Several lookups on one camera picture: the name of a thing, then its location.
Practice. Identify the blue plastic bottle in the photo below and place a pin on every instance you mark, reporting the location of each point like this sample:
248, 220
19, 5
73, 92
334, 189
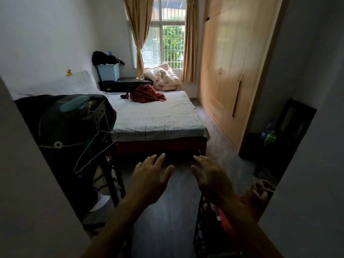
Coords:
266, 130

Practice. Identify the black clothes rack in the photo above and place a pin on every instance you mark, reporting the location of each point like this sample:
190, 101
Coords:
110, 171

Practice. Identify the beige crumpled duvet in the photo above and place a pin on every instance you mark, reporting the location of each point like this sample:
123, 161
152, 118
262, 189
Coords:
162, 77

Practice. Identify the black door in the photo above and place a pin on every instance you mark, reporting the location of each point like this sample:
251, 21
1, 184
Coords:
295, 123

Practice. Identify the barred window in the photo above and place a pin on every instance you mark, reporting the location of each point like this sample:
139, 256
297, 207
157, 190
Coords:
172, 42

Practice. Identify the light blue storage box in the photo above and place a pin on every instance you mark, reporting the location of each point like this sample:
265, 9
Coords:
108, 72

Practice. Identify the metal shoe rack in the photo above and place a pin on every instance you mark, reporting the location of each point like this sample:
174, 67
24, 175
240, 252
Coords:
200, 233

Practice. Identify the black low dresser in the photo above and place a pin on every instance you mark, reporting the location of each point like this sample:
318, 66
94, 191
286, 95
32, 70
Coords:
123, 84

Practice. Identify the person's left hand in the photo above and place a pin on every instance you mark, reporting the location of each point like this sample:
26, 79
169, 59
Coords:
147, 182

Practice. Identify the clothes rack with garments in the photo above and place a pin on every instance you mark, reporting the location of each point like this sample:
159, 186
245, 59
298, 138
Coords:
61, 123

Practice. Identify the person's right hand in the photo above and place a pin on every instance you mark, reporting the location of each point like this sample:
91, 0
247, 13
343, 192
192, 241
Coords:
215, 185

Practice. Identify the person's right forearm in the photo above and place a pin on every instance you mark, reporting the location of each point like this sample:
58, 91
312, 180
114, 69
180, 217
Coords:
247, 233

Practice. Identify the person's left forearm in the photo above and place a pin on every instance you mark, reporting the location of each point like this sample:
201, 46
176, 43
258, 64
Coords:
115, 231

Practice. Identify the bed with pale checked sheet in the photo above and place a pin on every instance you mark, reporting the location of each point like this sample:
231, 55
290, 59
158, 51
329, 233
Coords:
158, 118

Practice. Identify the green plastic bottle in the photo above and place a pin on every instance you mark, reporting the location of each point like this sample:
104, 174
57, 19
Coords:
270, 139

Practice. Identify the light wooden wardrobe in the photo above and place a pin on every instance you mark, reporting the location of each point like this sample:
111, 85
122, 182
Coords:
242, 45

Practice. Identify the black bundle of fabric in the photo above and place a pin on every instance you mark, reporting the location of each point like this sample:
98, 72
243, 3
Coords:
103, 58

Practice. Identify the beige curtain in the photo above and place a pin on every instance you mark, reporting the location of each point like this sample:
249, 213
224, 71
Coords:
139, 29
190, 45

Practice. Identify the red fuzzy cardigan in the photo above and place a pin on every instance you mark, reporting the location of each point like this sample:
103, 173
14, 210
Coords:
146, 95

